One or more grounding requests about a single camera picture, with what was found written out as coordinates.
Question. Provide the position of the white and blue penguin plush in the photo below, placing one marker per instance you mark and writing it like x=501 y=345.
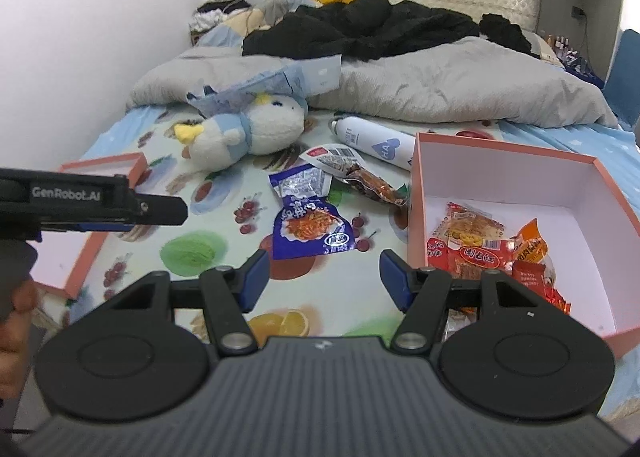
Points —
x=260 y=129

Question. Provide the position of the pink cardboard box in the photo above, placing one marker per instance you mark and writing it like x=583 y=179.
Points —
x=575 y=237

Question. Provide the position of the small black garment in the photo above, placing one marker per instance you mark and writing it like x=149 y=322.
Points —
x=505 y=34

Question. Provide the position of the orange snack packet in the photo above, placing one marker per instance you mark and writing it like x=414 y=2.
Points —
x=532 y=242

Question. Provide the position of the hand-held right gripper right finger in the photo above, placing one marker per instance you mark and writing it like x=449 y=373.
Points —
x=395 y=279

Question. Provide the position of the clear snack packet white label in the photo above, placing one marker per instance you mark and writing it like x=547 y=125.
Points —
x=345 y=167

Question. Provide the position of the fruit printed bed sheet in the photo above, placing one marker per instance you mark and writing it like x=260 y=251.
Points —
x=200 y=197

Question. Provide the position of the white bottle with blue heart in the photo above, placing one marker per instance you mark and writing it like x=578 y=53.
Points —
x=370 y=142

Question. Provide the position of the black wall plug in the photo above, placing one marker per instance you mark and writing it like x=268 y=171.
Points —
x=578 y=12

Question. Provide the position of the pile of folded clothes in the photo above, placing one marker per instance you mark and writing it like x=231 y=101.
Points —
x=220 y=14

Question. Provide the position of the red clear snack packet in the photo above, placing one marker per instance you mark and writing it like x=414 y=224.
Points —
x=470 y=257

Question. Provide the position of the blue snack packet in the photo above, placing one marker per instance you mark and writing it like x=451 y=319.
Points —
x=310 y=222

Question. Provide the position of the person's left hand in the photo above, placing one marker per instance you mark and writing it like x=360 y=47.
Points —
x=15 y=357

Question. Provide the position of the group of small bottles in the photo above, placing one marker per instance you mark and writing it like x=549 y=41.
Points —
x=570 y=54

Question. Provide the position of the grey blanket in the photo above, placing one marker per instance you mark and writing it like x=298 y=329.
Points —
x=450 y=87

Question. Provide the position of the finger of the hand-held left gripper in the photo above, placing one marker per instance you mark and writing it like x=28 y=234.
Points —
x=160 y=209
x=85 y=226

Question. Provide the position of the shiny red snack packet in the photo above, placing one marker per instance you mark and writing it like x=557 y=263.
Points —
x=537 y=287

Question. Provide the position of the black clothing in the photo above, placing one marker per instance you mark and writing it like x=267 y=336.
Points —
x=360 y=27

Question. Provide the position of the pink box lid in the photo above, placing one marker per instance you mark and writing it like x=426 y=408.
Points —
x=90 y=247

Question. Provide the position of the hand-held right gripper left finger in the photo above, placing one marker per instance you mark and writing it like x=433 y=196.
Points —
x=255 y=279

